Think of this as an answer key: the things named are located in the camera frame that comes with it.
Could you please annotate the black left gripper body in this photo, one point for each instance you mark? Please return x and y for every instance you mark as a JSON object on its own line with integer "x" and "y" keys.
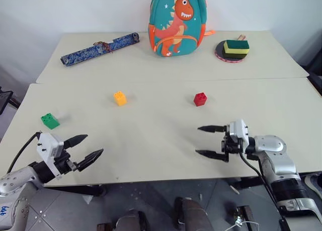
{"x": 63, "y": 163}

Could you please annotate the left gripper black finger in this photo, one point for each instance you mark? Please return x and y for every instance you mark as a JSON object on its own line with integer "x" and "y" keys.
{"x": 75, "y": 140}
{"x": 90, "y": 158}

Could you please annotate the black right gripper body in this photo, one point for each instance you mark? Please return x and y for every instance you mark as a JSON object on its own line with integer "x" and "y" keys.
{"x": 232, "y": 145}

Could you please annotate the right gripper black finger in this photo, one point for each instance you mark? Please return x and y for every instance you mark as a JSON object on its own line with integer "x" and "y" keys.
{"x": 216, "y": 156}
{"x": 213, "y": 128}

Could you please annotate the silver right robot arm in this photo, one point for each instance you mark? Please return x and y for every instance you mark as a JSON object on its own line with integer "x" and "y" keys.
{"x": 279, "y": 160}

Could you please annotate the green toy brick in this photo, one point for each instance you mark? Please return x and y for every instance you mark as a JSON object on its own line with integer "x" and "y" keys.
{"x": 50, "y": 121}

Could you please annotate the red toy brick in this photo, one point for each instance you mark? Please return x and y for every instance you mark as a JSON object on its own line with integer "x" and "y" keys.
{"x": 200, "y": 99}

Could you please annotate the yellow toy brick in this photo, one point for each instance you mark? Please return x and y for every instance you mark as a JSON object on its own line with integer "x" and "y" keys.
{"x": 120, "y": 98}

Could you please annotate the dark brown rounded shape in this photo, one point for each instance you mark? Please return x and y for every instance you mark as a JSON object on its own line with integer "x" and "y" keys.
{"x": 195, "y": 216}

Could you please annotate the table tennis paddle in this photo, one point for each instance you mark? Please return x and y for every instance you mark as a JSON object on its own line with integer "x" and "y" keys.
{"x": 230, "y": 57}

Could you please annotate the black stand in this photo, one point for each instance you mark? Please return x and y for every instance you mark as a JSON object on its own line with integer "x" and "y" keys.
{"x": 6, "y": 98}

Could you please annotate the green and yellow sponge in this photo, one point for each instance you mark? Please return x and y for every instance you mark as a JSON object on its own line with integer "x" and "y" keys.
{"x": 237, "y": 47}

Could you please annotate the grey sneaker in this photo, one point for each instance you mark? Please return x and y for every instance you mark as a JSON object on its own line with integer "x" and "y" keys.
{"x": 314, "y": 184}

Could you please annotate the blue patterned scroll tube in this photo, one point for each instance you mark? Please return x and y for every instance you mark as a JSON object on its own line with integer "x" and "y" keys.
{"x": 98, "y": 48}

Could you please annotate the teal dinosaur backpack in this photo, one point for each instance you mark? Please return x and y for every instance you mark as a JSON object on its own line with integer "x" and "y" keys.
{"x": 176, "y": 24}

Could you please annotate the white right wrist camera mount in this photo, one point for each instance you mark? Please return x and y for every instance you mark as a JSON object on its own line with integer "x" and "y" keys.
{"x": 237, "y": 130}

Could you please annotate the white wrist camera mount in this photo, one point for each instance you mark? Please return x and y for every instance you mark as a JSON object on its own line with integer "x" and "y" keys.
{"x": 237, "y": 130}
{"x": 49, "y": 144}

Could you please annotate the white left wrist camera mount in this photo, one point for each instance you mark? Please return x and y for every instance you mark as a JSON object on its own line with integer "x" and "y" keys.
{"x": 49, "y": 144}

